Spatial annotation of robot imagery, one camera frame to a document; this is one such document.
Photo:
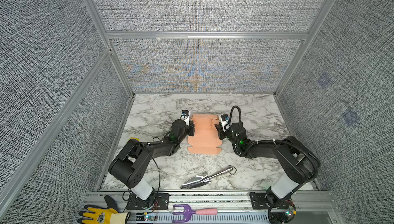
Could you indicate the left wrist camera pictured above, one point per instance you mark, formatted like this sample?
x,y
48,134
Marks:
x,y
185,116

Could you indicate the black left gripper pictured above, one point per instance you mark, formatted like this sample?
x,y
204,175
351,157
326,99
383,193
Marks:
x,y
190,127

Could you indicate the yellow black work glove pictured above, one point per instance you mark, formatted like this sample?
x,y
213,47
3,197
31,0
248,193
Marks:
x,y
103,215

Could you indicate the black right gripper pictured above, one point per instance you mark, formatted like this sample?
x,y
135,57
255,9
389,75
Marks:
x,y
220,131

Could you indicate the purple pink garden fork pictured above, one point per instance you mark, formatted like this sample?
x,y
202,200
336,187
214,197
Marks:
x,y
188,212

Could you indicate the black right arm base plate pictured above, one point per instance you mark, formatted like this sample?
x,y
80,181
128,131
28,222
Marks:
x,y
263,200

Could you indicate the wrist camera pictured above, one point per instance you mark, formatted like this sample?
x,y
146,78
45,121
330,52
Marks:
x,y
224,121
185,116

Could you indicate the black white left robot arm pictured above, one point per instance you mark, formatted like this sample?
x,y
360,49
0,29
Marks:
x,y
131,163

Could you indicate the silver metal garden trowel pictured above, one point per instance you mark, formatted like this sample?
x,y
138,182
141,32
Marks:
x,y
204,178

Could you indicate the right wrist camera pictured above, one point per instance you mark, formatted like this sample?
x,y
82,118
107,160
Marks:
x,y
224,121

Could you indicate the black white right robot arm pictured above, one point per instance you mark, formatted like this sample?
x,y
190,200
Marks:
x,y
299,164

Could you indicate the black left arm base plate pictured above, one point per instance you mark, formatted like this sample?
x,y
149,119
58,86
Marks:
x,y
158,201

